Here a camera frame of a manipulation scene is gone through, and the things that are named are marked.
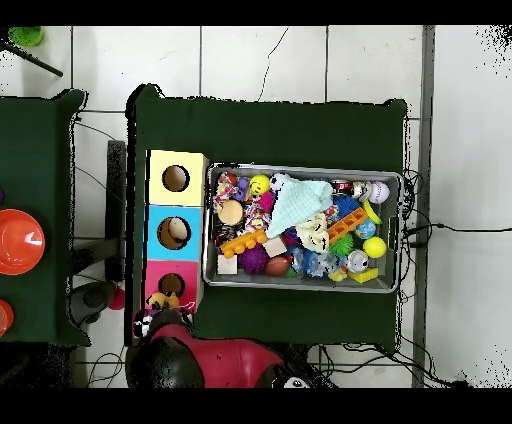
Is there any red ball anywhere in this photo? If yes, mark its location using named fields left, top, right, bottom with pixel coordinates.
left=107, top=287, right=126, bottom=312

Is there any shallow wire mesh bin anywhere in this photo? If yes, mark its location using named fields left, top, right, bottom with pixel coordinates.
left=201, top=161, right=404, bottom=294

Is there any plain yellow ball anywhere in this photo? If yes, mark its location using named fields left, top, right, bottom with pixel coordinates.
left=362, top=236, right=388, bottom=260

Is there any purple spiky ball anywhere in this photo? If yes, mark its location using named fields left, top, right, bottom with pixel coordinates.
left=237, top=242, right=270, bottom=276

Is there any cream cloth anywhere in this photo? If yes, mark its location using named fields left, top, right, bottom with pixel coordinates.
left=294, top=212, right=331, bottom=254

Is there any grey rounded object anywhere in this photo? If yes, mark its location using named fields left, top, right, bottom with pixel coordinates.
left=69, top=280, right=118, bottom=325

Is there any brown toy football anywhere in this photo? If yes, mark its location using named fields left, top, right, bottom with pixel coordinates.
left=263, top=255, right=291, bottom=278

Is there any black cable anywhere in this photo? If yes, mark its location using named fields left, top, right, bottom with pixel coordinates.
left=403, top=222, right=512, bottom=247

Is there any green cup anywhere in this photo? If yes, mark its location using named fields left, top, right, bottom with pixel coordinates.
left=7, top=26, right=45, bottom=48

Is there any mint green knitted cloth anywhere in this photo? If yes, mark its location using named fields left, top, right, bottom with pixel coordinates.
left=265, top=176, right=334, bottom=240

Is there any small orange bowl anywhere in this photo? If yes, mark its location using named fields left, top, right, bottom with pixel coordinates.
left=0, top=298, right=16, bottom=338

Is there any yellow plush duck toy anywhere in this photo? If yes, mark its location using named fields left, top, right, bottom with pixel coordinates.
left=145, top=291, right=181, bottom=311

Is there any wooden box with three holes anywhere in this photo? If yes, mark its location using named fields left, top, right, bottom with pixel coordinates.
left=142, top=149, right=210, bottom=315

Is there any orange studded toy brick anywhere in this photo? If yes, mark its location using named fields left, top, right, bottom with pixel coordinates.
left=219, top=228, right=268, bottom=260

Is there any black rod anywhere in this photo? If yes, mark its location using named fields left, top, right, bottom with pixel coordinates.
left=0, top=39, right=64, bottom=78

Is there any black and white soccer ball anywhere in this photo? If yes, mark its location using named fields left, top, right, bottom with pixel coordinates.
left=269, top=172, right=292, bottom=193

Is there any yellow smiley ball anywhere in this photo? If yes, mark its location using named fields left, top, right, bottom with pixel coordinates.
left=248, top=174, right=272, bottom=197

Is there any large orange bowl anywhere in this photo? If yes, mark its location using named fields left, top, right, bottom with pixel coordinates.
left=0, top=208, right=46, bottom=277

